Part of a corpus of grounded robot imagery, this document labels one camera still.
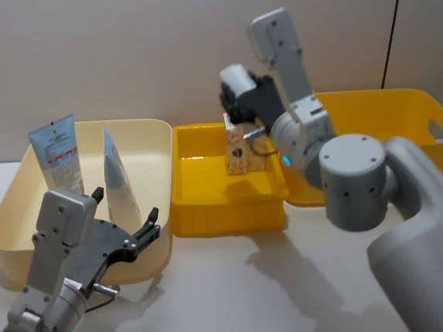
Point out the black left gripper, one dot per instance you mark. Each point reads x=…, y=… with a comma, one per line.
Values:
x=96, y=247

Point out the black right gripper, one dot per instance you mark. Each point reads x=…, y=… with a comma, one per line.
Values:
x=262, y=102

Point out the pale grey rounded item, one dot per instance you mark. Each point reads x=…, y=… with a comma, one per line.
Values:
x=235, y=78

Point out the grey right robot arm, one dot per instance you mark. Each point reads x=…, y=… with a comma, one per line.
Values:
x=350, y=178

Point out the white and blue tube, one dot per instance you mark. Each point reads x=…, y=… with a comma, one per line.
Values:
x=118, y=183

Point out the cream plastic bin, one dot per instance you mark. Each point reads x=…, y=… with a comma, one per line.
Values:
x=143, y=161

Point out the small patterned cardboard box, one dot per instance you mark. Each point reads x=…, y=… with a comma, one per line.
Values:
x=239, y=152

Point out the blue cosmetic tube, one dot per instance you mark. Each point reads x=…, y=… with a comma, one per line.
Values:
x=59, y=153

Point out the shallow yellow plastic tray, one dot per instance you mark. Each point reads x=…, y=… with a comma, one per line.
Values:
x=208, y=190

